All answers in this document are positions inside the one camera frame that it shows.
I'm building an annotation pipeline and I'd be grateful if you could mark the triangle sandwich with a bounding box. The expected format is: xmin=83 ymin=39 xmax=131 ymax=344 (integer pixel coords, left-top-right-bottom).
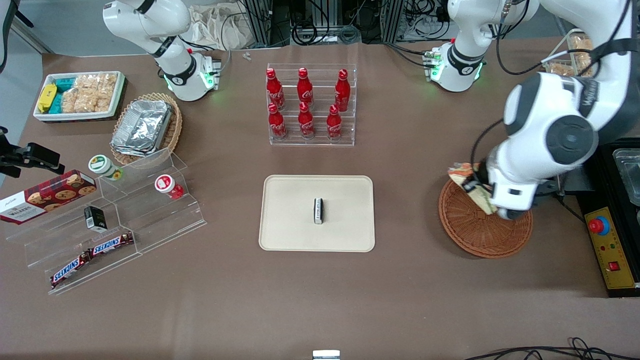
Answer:
xmin=447 ymin=162 xmax=497 ymax=216

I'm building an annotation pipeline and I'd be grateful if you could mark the round brown wicker basket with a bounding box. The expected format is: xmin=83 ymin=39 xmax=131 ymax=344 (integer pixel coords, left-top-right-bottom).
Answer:
xmin=438 ymin=177 xmax=534 ymax=259

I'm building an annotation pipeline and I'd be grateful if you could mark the white rectangular snack tray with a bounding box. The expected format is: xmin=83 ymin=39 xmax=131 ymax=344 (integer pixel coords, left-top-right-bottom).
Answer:
xmin=33 ymin=71 xmax=126 ymax=123

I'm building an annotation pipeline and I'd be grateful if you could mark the oval light wicker basket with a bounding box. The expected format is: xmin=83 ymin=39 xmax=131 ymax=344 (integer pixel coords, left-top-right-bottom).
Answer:
xmin=110 ymin=92 xmax=183 ymax=166

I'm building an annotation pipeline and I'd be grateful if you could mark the beige plastic tray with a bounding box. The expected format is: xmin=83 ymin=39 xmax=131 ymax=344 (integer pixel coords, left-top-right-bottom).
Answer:
xmin=258 ymin=174 xmax=376 ymax=253

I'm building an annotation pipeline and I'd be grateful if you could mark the red tartan cookie box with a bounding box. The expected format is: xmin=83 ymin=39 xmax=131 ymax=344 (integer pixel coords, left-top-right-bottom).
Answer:
xmin=0 ymin=170 xmax=98 ymax=226

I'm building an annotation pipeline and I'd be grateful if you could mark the green lid yogurt cup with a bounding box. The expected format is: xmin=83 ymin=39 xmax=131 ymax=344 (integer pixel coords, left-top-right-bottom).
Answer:
xmin=88 ymin=155 xmax=124 ymax=181

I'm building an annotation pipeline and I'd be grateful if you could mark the yellow snack packet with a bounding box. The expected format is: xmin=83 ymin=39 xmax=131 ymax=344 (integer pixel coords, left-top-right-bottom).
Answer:
xmin=37 ymin=83 xmax=57 ymax=114

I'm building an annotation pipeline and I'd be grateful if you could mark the rice cracker bag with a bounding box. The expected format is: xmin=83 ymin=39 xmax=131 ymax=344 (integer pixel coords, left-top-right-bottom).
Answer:
xmin=89 ymin=73 xmax=119 ymax=112
xmin=61 ymin=75 xmax=97 ymax=114

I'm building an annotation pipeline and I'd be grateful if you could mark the small black carton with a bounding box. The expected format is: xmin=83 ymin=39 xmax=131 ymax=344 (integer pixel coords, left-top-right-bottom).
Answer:
xmin=83 ymin=205 xmax=108 ymax=233

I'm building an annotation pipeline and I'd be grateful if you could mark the black yellow control box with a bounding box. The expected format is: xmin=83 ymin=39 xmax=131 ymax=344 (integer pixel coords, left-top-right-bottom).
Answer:
xmin=575 ymin=142 xmax=640 ymax=298

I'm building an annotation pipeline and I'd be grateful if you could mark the aluminium foil container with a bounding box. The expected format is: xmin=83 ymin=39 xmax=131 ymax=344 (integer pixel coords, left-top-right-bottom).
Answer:
xmin=111 ymin=99 xmax=174 ymax=154

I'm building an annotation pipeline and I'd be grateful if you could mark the snickers chocolate bar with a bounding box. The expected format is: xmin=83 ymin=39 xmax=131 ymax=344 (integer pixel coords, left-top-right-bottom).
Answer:
xmin=89 ymin=232 xmax=135 ymax=257
xmin=50 ymin=251 xmax=94 ymax=289

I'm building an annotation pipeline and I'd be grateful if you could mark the clear plastic container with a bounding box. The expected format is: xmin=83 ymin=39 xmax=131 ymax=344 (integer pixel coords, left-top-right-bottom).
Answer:
xmin=612 ymin=147 xmax=640 ymax=207

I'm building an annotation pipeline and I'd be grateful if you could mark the red lid yogurt cup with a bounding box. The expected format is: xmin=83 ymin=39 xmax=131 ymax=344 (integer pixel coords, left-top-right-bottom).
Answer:
xmin=154 ymin=174 xmax=185 ymax=201

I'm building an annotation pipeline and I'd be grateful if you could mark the clear acrylic stepped shelf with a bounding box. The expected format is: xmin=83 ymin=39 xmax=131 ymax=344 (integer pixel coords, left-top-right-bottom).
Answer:
xmin=5 ymin=147 xmax=208 ymax=296

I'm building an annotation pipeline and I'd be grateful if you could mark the wrapped bread pack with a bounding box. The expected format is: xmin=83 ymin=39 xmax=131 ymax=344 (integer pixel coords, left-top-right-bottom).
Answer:
xmin=547 ymin=62 xmax=577 ymax=79
xmin=570 ymin=34 xmax=597 ymax=76

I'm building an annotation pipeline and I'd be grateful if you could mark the red cola bottle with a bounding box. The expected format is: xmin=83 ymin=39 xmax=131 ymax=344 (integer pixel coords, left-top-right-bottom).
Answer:
xmin=298 ymin=101 xmax=316 ymax=140
xmin=334 ymin=69 xmax=351 ymax=113
xmin=297 ymin=67 xmax=315 ymax=108
xmin=267 ymin=103 xmax=288 ymax=141
xmin=265 ymin=68 xmax=286 ymax=111
xmin=326 ymin=104 xmax=344 ymax=142

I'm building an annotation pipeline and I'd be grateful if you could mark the clear acrylic bottle rack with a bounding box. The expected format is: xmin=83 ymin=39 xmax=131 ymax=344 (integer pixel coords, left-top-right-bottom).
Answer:
xmin=266 ymin=63 xmax=357 ymax=147

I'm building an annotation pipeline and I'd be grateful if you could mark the white fabric bag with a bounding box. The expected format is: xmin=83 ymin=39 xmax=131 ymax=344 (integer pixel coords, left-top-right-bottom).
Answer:
xmin=187 ymin=4 xmax=250 ymax=51

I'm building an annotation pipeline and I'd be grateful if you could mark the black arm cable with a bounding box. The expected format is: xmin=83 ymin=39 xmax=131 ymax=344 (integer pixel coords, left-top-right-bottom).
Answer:
xmin=470 ymin=0 xmax=632 ymax=168

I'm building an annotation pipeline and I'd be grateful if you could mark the black control box cable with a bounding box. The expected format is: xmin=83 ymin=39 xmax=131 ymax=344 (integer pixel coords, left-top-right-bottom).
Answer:
xmin=532 ymin=192 xmax=586 ymax=223

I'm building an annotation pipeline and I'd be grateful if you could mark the white wire basket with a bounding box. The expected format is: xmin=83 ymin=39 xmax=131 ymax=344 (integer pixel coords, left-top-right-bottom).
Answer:
xmin=542 ymin=29 xmax=603 ymax=78

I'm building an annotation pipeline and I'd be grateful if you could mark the black floor cable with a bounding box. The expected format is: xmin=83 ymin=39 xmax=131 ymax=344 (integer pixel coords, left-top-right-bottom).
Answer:
xmin=464 ymin=337 xmax=640 ymax=360

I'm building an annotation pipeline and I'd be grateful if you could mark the aluminium frame post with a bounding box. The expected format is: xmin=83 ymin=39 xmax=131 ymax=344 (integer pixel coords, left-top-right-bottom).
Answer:
xmin=381 ymin=0 xmax=404 ymax=42
xmin=248 ymin=0 xmax=273 ymax=47

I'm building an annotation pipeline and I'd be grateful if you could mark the black cable bundle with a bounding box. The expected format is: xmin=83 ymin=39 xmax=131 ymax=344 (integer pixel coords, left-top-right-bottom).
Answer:
xmin=290 ymin=0 xmax=362 ymax=45

